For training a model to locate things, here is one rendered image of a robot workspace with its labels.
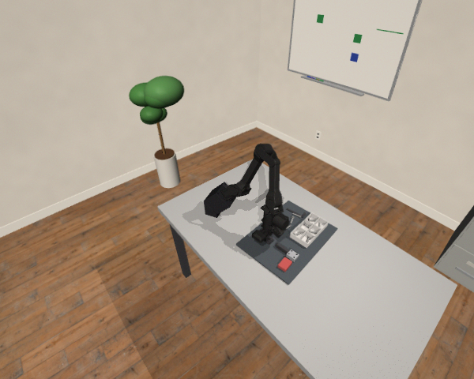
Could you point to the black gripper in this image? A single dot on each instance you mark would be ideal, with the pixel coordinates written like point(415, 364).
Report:
point(261, 235)

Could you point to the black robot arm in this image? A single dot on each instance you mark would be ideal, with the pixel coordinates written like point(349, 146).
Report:
point(273, 197)

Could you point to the red block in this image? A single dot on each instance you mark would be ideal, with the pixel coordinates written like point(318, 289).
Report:
point(285, 264)

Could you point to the dark grey flat bar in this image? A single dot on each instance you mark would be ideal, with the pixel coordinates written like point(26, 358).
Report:
point(282, 248)

